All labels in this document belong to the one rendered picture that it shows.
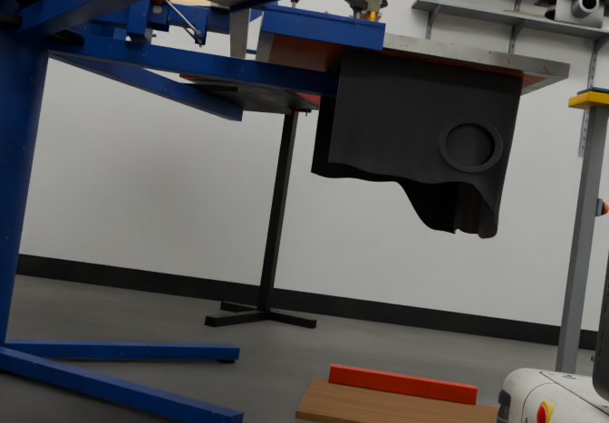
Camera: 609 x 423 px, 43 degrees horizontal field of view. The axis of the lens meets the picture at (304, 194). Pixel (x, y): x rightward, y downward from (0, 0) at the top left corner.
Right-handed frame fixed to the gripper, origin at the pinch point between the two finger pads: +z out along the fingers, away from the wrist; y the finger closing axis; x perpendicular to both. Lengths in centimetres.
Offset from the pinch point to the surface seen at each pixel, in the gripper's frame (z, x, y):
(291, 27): 13.3, -30.4, -21.1
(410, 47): 13.2, -29.2, 8.8
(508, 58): 11.9, -29.1, 34.0
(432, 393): 106, 14, 39
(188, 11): 6.7, -3.2, -48.7
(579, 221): 49, -13, 65
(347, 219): 56, 200, 33
